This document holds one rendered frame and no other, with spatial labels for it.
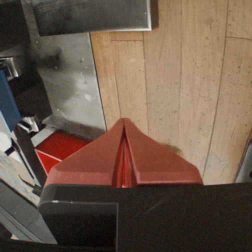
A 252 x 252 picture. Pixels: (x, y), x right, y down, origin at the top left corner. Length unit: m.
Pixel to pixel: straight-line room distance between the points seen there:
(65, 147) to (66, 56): 0.15
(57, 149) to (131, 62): 0.20
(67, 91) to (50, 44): 0.08
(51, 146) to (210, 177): 0.26
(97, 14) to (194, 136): 0.17
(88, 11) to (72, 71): 0.10
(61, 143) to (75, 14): 0.22
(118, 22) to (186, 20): 0.06
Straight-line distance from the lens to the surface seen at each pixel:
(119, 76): 0.25
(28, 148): 0.41
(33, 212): 5.82
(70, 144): 0.36
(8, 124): 0.26
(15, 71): 0.24
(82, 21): 0.23
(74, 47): 0.28
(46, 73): 0.34
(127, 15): 0.20
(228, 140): 0.24
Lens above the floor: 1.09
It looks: 43 degrees down
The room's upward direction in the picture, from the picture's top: 138 degrees counter-clockwise
